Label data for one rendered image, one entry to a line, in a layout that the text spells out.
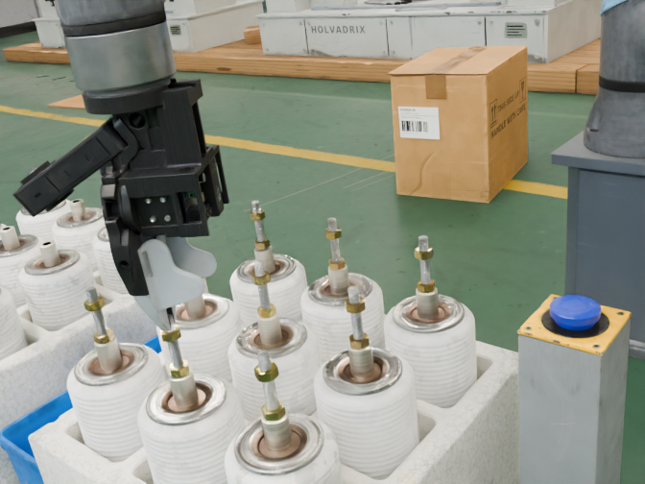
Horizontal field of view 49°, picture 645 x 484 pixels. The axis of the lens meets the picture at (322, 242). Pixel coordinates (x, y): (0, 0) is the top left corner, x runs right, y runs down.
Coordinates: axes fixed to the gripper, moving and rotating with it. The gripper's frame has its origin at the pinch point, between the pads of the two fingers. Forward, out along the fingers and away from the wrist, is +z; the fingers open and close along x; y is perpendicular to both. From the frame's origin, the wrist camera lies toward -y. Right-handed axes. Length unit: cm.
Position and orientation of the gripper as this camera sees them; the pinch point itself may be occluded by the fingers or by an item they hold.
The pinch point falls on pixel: (158, 313)
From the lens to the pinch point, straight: 65.0
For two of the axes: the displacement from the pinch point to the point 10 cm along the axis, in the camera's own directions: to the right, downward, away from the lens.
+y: 9.9, -0.6, -1.5
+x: 1.1, -4.2, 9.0
